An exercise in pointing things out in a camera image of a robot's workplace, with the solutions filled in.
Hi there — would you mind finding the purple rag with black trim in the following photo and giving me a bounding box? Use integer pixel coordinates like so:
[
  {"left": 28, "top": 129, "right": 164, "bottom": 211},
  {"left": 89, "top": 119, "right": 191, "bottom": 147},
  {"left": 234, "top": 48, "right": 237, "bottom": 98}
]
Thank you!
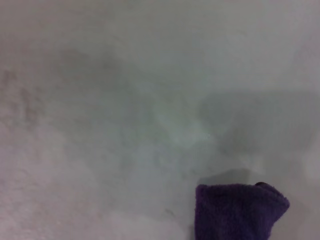
[{"left": 194, "top": 181, "right": 291, "bottom": 240}]

